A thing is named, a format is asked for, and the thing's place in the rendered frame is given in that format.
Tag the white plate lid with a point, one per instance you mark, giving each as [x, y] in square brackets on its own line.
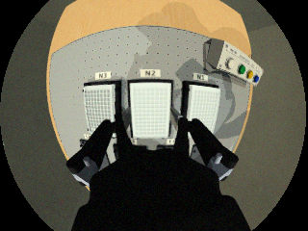
[150, 108]

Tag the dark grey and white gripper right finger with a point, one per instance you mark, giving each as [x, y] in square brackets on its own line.
[213, 153]

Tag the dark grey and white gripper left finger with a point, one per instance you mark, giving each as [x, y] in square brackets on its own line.
[88, 160]

